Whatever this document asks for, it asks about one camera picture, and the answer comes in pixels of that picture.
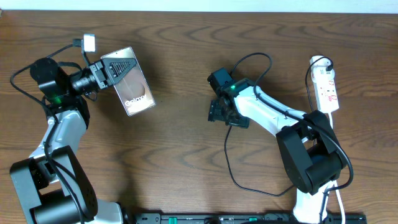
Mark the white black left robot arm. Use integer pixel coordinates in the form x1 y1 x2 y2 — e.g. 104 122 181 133
10 56 136 223

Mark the black charger cable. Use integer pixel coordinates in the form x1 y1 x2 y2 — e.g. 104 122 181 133
223 55 335 197

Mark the Galaxy S25 Ultra smartphone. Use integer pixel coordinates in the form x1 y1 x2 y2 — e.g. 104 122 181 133
101 47 156 116

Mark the white power strip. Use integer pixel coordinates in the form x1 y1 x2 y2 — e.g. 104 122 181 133
310 55 339 113

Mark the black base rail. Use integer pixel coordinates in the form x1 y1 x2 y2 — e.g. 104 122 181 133
124 212 368 224

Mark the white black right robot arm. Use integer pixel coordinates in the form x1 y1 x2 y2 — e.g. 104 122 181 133
207 68 352 223

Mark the white power strip cord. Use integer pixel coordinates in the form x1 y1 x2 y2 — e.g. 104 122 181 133
327 112 346 224

